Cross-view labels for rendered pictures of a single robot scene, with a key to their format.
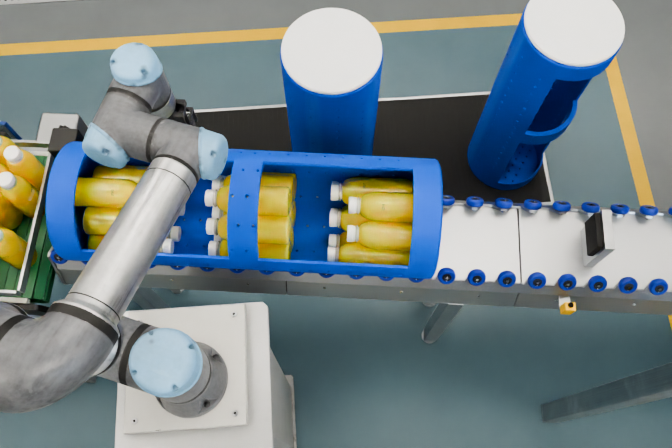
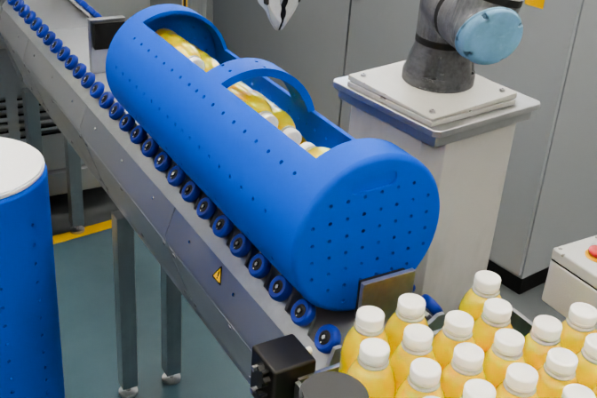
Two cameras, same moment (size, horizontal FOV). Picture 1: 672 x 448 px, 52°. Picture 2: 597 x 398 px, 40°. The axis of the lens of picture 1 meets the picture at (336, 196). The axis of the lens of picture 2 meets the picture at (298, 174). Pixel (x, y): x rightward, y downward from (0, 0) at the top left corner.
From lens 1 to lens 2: 2.20 m
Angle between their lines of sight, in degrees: 77
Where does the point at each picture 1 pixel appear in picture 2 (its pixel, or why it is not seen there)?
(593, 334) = (96, 278)
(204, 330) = (394, 83)
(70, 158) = (338, 156)
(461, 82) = not seen: outside the picture
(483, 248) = not seen: hidden behind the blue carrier
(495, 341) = (144, 332)
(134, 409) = (495, 93)
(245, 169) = (227, 69)
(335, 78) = (16, 154)
